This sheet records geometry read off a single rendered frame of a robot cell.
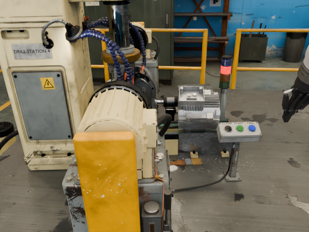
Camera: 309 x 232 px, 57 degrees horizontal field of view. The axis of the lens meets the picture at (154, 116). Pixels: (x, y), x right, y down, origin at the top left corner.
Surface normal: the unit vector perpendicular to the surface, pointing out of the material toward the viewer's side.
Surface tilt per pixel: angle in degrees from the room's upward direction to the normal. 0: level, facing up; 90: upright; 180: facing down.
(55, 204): 0
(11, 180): 0
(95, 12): 90
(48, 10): 90
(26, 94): 90
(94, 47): 90
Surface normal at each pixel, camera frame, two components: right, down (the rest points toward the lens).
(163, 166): -0.02, -0.89
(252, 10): -0.12, 0.44
